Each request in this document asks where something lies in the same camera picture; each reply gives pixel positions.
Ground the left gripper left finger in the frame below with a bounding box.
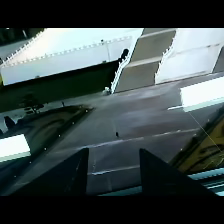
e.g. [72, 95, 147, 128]
[15, 147, 90, 197]

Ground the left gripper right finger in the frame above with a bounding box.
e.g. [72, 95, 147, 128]
[138, 148, 218, 197]

